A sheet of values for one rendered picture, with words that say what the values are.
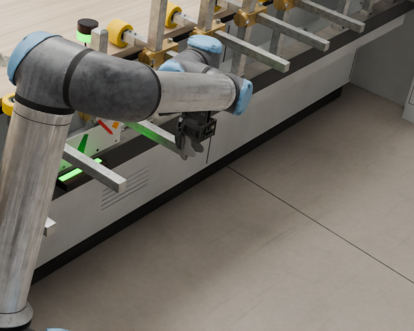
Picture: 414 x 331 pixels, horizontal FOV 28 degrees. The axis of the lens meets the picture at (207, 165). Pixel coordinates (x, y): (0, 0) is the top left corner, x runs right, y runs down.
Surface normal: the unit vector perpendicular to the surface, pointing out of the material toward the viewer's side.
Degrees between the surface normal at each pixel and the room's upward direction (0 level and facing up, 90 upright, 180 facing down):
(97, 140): 90
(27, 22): 0
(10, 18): 0
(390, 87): 90
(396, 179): 0
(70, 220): 90
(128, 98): 80
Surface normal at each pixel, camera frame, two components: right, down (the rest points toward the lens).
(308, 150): 0.14, -0.82
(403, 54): -0.61, 0.36
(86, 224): 0.78, 0.43
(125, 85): 0.49, 0.00
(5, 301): 0.36, 0.37
